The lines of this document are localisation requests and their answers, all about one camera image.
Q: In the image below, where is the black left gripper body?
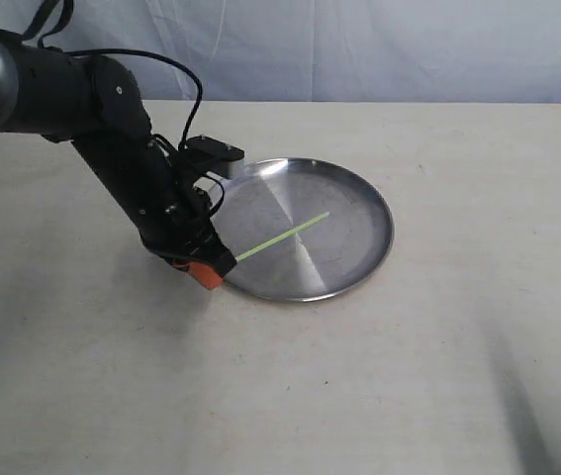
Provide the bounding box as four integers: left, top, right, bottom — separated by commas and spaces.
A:
72, 131, 214, 255

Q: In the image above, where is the thin green straw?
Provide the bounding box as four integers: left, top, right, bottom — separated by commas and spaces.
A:
235, 212, 330, 262

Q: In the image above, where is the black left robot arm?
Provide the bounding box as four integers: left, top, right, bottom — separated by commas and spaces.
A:
0, 31, 244, 289

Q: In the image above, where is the round stainless steel plate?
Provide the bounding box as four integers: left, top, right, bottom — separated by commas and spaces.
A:
211, 157, 394, 302

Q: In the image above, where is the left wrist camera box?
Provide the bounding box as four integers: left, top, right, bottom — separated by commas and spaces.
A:
181, 136, 245, 180

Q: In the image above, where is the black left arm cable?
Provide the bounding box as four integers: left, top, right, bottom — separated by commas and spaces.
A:
69, 47, 205, 149

